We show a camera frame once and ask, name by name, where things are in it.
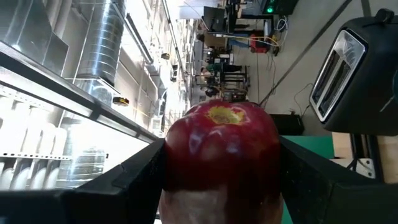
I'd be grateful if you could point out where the black two-slot toaster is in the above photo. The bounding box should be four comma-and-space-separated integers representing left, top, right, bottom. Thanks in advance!
309, 8, 398, 136

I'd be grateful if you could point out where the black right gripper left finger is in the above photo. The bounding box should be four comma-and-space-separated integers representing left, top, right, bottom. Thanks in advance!
0, 138, 166, 224

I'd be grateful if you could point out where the red tool cart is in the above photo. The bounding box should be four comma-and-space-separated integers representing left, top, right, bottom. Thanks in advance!
249, 33, 271, 54

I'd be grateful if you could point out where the black computer with green light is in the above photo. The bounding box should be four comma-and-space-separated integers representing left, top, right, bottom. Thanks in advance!
262, 0, 300, 16

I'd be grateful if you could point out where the red apple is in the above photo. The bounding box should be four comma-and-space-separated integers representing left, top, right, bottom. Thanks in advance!
158, 98, 284, 224

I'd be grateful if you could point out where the black monitor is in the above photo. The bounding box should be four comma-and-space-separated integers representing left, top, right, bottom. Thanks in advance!
202, 6, 227, 32

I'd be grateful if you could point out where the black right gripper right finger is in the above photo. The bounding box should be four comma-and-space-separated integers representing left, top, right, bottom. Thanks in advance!
279, 136, 398, 224

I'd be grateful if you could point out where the silver ventilation duct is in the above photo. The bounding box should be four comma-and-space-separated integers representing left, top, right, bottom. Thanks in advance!
74, 0, 127, 106

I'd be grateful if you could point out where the green mat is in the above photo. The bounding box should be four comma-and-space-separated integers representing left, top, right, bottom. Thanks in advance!
281, 134, 336, 224

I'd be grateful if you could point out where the small black box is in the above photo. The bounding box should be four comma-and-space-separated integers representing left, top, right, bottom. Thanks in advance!
269, 113, 305, 136

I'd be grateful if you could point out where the person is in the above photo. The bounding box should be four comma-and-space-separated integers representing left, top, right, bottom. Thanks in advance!
205, 62, 244, 74

